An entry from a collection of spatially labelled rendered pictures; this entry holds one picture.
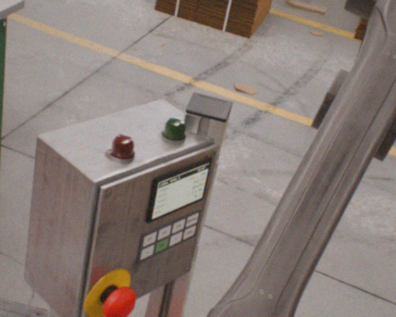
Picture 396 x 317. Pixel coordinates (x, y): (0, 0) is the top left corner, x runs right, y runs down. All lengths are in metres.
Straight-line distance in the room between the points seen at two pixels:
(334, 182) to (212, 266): 2.39
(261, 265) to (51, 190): 0.28
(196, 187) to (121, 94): 3.15
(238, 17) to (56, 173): 4.12
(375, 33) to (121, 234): 0.32
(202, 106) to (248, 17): 4.01
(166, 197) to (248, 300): 0.24
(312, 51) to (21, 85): 1.85
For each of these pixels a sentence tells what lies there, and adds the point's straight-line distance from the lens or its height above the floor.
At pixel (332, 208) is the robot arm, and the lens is 0.61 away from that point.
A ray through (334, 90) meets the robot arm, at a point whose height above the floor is 1.47.
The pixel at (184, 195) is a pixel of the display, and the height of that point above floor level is 1.42.
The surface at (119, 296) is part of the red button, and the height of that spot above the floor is 1.34.
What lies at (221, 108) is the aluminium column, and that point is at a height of 1.50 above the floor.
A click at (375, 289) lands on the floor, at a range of 3.14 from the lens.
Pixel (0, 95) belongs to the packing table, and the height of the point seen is 0.42.
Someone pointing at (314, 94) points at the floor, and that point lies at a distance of 4.39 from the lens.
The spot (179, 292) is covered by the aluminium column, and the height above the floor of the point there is 1.26.
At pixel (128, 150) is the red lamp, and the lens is 0.76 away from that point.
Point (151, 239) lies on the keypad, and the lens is 0.84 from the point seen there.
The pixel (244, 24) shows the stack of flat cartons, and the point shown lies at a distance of 4.86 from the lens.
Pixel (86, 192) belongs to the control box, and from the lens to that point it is 0.75.
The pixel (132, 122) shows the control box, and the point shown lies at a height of 1.47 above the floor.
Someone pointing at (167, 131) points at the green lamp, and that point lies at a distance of 0.81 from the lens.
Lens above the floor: 1.90
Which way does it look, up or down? 32 degrees down
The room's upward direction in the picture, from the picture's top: 12 degrees clockwise
